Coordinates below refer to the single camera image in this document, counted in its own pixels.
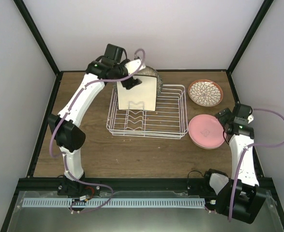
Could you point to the pink round plate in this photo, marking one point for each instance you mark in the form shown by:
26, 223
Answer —
206, 130

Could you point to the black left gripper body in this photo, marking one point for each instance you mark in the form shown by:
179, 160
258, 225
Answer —
128, 83

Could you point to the black left frame post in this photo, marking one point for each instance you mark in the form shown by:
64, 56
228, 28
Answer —
36, 34

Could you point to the black right frame post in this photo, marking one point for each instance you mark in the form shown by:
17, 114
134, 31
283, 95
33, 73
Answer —
264, 8

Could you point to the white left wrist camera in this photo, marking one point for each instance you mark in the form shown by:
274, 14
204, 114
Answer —
134, 65

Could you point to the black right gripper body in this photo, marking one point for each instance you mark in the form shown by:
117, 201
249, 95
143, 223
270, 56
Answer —
223, 120

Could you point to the floral plate with orange rim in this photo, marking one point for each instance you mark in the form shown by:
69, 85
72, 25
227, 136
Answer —
205, 93

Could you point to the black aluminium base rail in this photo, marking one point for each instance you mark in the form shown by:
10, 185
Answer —
194, 186

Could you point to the dark speckled round plate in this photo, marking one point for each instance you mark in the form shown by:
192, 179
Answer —
156, 77

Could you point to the cream square plate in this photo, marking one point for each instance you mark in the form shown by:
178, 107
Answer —
140, 97

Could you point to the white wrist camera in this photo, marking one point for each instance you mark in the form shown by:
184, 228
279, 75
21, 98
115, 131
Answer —
250, 118
134, 65

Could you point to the black frame post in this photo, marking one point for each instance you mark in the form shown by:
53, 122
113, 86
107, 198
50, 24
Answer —
264, 8
36, 34

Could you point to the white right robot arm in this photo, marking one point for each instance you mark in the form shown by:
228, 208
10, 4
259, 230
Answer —
240, 196

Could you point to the white slotted cable duct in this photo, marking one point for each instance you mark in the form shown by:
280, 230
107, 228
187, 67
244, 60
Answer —
115, 203

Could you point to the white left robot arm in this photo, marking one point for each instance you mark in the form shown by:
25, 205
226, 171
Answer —
65, 126

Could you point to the white wire dish rack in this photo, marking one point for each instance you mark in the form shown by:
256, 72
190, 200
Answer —
169, 120

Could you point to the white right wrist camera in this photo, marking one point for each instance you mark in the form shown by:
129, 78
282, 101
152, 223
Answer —
250, 118

